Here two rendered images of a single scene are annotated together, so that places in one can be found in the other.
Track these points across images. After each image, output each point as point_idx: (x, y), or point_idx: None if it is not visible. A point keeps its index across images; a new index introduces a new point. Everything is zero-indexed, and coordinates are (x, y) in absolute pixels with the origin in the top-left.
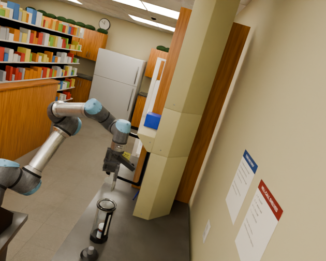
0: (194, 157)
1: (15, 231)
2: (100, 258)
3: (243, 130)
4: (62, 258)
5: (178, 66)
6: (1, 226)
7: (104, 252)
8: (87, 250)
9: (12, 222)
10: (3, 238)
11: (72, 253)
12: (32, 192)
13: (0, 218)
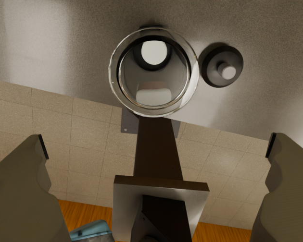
0: None
1: (155, 184)
2: (220, 37)
3: None
4: (216, 113)
5: None
6: (170, 212)
7: (203, 27)
8: (216, 75)
9: (141, 194)
10: (177, 193)
11: (205, 99)
12: (105, 225)
13: (176, 229)
